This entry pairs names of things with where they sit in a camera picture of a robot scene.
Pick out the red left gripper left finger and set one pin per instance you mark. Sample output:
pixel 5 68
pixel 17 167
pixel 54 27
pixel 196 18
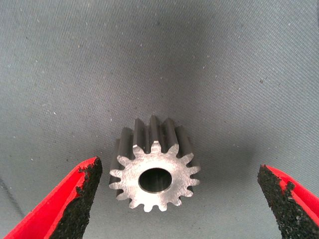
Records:
pixel 62 206

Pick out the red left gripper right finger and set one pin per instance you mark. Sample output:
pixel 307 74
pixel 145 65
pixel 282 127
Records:
pixel 294 209

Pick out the steel planetary gear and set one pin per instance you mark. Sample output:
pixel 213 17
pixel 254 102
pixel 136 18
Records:
pixel 129 179

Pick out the dark grey table cloth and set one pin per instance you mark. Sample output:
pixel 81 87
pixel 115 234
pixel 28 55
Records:
pixel 149 49

